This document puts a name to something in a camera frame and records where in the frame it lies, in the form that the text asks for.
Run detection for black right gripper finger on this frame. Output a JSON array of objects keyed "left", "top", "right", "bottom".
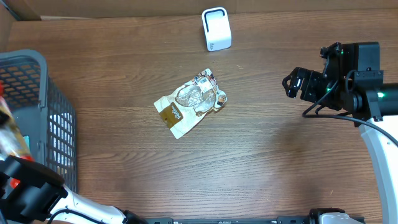
[
  {"left": 282, "top": 77, "right": 295, "bottom": 98},
  {"left": 283, "top": 67, "right": 307, "bottom": 82}
]

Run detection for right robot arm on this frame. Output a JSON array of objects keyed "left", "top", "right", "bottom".
[{"left": 282, "top": 42, "right": 397, "bottom": 224}]

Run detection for beige cookie pouch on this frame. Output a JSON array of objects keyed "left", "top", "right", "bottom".
[{"left": 154, "top": 68, "right": 228, "bottom": 139}]

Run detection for grey plastic shopping basket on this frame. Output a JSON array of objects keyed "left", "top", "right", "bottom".
[{"left": 1, "top": 49, "right": 79, "bottom": 192}]

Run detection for white barcode scanner stand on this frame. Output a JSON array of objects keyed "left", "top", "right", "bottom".
[{"left": 201, "top": 7, "right": 232, "bottom": 52}]

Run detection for orange spaghetti package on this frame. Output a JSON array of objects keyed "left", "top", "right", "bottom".
[{"left": 1, "top": 85, "right": 34, "bottom": 161}]

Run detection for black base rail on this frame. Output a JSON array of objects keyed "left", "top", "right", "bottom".
[{"left": 146, "top": 215, "right": 365, "bottom": 224}]

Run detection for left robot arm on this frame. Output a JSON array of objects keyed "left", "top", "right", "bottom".
[{"left": 1, "top": 156, "right": 146, "bottom": 224}]

